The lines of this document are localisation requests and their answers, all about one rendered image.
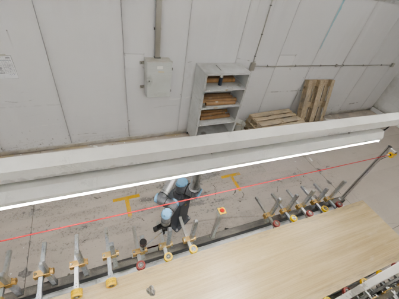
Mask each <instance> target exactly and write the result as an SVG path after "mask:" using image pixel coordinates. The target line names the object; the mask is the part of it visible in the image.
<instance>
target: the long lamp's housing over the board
mask: <svg viewBox="0 0 399 299"><path fill-rule="evenodd" d="M384 133H385V131H384V130H382V129H381V128H376V129H368V130H363V131H356V132H350V133H341V134H336V135H328V136H321V137H316V138H309V139H301V140H297V141H289V142H281V143H276V144H269V145H261V146H257V147H249V148H241V149H234V150H229V151H222V152H214V153H213V154H212V155H211V153H209V154H201V155H194V156H189V157H182V158H174V159H169V160H161V161H154V162H149V163H142V164H134V165H130V166H122V167H114V168H107V169H102V170H95V171H87V172H82V173H74V174H67V175H62V176H55V177H47V178H42V179H34V180H27V181H22V182H15V183H7V184H2V185H0V208H3V207H7V206H13V205H19V204H24V203H30V202H36V201H42V200H47V199H53V198H59V197H63V196H69V195H76V194H79V193H86V192H92V191H96V190H102V189H109V188H113V187H119V186H125V185H132V184H136V183H142V182H149V181H152V180H158V179H165V178H169V177H175V176H181V175H186V174H192V173H198V172H202V171H209V170H215V169H219V168H225V167H231V166H238V165H242V164H248V163H254V162H259V161H265V160H271V159H275V158H281V157H288V156H291V155H298V154H304V153H308V152H314V151H321V150H327V149H331V148H338V147H344V146H348V145H354V144H361V143H364V142H370V141H377V140H378V141H377V142H379V141H380V140H382V139H383V137H384Z"/></svg>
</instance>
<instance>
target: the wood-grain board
mask: <svg viewBox="0 0 399 299"><path fill-rule="evenodd" d="M398 260H399V235H398V234H397V233H396V232H395V231H394V230H393V229H392V228H391V227H390V226H389V225H388V224H387V223H386V222H385V221H384V220H383V219H382V218H381V217H380V216H379V215H378V214H377V213H376V212H375V211H373V210H372V209H371V208H370V207H369V206H368V205H367V204H366V203H365V202H364V201H358V202H355V203H352V204H349V205H346V206H342V207H340V208H336V209H333V210H330V211H327V212H323V213H321V214H318V215H314V216H311V217H308V218H304V219H302V220H298V221H295V222H291V223H289V224H286V225H282V226H279V227H276V228H272V229H270V230H267V231H263V232H260V233H257V234H254V235H251V236H247V237H244V238H240V239H238V240H235V241H231V242H228V243H225V244H222V245H219V246H216V247H212V248H210V249H206V250H203V251H200V252H197V253H193V254H191V255H187V256H184V257H180V258H178V259H174V260H171V261H168V262H165V263H161V264H159V265H156V266H152V267H149V268H146V269H143V270H140V271H136V272H133V273H129V274H127V275H124V276H120V277H117V278H116V283H117V285H116V286H115V287H113V288H106V281H104V282H101V283H99V284H95V285H92V286H89V287H85V288H83V296H82V297H81V298H79V299H322V298H324V297H326V296H328V295H330V294H332V293H334V292H336V291H338V290H340V289H342V288H344V287H346V286H348V285H350V284H352V283H354V282H356V281H358V280H360V279H362V278H364V277H366V276H368V275H370V274H372V273H374V272H376V271H378V270H380V269H382V268H384V267H386V266H388V265H390V264H392V263H394V262H396V261H398ZM150 285H153V286H154V290H155V295H154V296H150V295H149V294H147V292H146V289H147V288H149V286H150Z"/></svg>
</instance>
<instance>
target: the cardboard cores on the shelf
mask: <svg viewBox="0 0 399 299"><path fill-rule="evenodd" d="M219 78H220V76H208V77H207V83H211V82H219ZM222 82H235V77H234V76H233V75H228V76H223V81H222ZM236 100H237V98H236V97H233V96H232V95H230V93H209V94H204V99H203V103H205V106H217V105H228V104H235V103H236ZM225 112H227V109H216V110H202V111H201V115H200V119H199V120H208V119H217V118H222V117H230V114H229V113H225Z"/></svg>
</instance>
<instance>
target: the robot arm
mask: <svg viewBox="0 0 399 299"><path fill-rule="evenodd" d="M201 176H202V173H201V174H195V175H192V179H191V183H188V180H187V179H186V178H184V177H181V178H175V179H169V180H167V182H166V183H165V185H164V186H163V188H162V190H161V191H160V192H159V193H157V194H156V195H155V197H154V202H155V203H157V204H159V205H164V204H167V203H172V202H177V200H179V201H182V200H184V199H186V197H187V195H188V196H190V197H192V198H196V197H199V196H200V194H201V192H202V188H201V186H200V182H201ZM175 184H176V186H175V190H174V191H173V197H174V198H175V199H169V198H168V195H169V193H170V192H171V190H172V189H173V187H174V185H175ZM178 206H179V202H178V203H173V204H169V205H164V206H163V207H165V209H164V210H162V212H161V223H160V224H159V225H157V226H155V227H153V231H154V232H157V231H158V230H161V233H162V235H165V234H167V232H166V231H167V228H168V227H171V217H172V215H173V214H174V213H175V211H176V209H177V208H178Z"/></svg>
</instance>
